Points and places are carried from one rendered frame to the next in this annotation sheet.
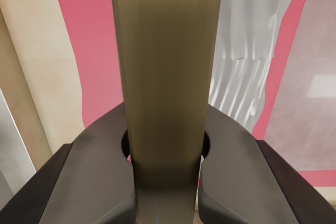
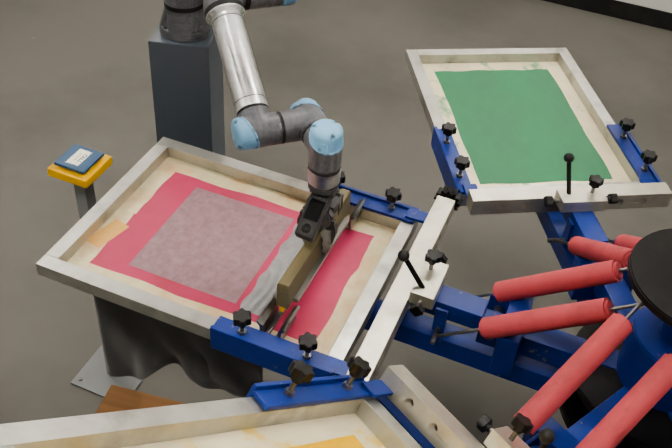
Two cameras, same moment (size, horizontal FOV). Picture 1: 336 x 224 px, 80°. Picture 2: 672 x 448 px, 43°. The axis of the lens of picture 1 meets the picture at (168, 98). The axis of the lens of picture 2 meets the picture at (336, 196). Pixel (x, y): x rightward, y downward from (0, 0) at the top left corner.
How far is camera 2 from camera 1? 1.96 m
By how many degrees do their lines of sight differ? 23
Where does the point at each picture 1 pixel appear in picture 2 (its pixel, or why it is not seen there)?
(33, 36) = (354, 296)
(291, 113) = (269, 239)
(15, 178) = (394, 253)
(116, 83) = (335, 274)
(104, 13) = (325, 292)
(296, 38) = (262, 263)
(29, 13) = (350, 301)
